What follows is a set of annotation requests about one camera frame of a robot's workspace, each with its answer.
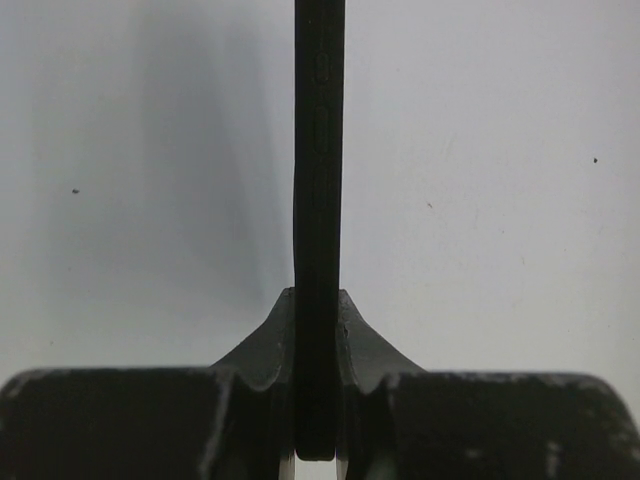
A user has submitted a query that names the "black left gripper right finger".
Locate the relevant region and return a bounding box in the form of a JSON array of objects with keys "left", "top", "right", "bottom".
[{"left": 336, "top": 293, "right": 639, "bottom": 479}]

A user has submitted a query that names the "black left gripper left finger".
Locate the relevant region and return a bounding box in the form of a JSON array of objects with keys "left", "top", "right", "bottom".
[{"left": 1, "top": 290, "right": 295, "bottom": 479}]

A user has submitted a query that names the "black smartphone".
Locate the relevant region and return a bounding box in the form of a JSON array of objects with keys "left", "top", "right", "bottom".
[{"left": 293, "top": 0, "right": 346, "bottom": 461}]

